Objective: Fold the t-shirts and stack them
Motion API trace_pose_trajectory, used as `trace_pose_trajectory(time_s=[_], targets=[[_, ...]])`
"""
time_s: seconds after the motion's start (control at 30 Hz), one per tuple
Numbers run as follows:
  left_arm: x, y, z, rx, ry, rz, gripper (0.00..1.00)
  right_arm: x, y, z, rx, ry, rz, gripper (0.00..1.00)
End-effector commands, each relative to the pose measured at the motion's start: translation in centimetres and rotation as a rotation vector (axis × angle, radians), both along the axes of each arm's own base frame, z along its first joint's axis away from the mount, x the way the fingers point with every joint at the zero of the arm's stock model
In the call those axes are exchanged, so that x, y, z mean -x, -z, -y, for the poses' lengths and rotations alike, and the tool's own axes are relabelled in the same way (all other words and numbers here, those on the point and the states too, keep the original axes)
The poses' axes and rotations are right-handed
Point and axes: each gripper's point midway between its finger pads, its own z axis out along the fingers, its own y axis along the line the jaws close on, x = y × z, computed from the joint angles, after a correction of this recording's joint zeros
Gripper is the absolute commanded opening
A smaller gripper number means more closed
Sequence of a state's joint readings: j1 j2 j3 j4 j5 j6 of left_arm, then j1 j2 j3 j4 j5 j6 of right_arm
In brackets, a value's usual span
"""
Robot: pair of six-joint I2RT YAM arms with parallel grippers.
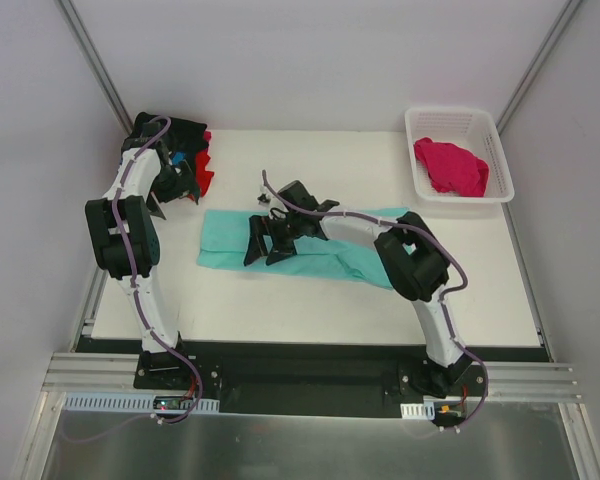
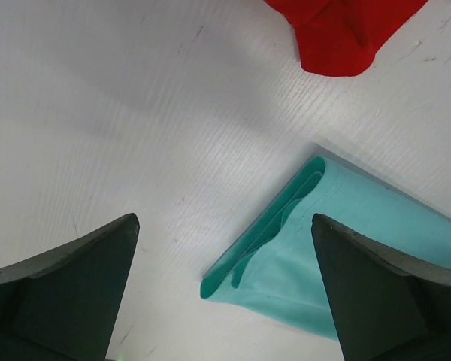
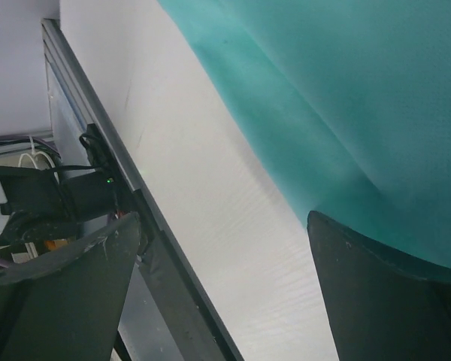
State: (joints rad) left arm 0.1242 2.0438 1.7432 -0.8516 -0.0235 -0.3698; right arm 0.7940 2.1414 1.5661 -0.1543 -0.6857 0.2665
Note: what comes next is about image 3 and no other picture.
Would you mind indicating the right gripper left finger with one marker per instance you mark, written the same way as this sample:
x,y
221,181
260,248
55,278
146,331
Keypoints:
x,y
67,304

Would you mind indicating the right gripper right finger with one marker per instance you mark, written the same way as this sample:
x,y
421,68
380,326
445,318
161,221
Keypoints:
x,y
381,303

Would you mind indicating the teal t shirt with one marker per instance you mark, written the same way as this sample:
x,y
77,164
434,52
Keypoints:
x,y
347,104

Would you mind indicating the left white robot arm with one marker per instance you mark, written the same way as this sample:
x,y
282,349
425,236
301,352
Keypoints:
x,y
50,204

